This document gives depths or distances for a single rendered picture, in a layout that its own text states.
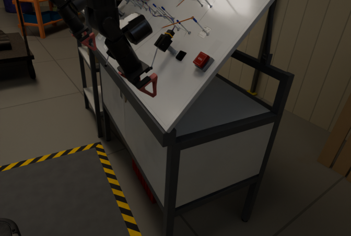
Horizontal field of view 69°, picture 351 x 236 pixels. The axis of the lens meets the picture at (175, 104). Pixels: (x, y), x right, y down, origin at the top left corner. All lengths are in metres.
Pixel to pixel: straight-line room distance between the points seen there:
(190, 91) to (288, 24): 2.20
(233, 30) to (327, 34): 1.92
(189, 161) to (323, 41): 2.08
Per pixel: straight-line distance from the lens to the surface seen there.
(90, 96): 2.54
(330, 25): 2.81
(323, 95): 2.92
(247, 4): 1.02
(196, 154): 1.08
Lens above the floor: 1.40
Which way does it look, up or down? 29 degrees down
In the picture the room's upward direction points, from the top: 4 degrees clockwise
